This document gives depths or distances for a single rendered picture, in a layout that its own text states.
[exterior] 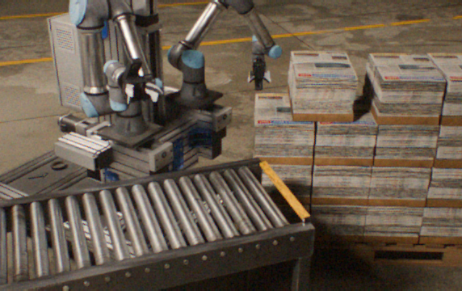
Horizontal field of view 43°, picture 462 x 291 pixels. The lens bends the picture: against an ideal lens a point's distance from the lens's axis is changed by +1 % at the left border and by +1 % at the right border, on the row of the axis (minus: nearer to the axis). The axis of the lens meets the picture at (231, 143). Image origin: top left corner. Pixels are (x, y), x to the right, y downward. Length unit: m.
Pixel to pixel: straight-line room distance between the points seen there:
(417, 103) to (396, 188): 0.47
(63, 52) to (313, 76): 1.24
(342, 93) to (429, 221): 0.86
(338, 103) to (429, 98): 0.41
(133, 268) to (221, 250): 0.30
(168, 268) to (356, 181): 1.30
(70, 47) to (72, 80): 0.18
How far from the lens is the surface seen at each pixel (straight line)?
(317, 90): 2.76
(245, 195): 2.29
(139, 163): 2.73
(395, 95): 2.82
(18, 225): 2.25
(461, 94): 2.90
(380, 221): 3.15
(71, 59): 3.04
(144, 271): 1.99
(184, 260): 2.00
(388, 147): 2.93
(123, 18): 2.50
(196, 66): 3.01
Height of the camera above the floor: 2.04
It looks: 28 degrees down
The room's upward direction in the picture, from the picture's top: 1 degrees clockwise
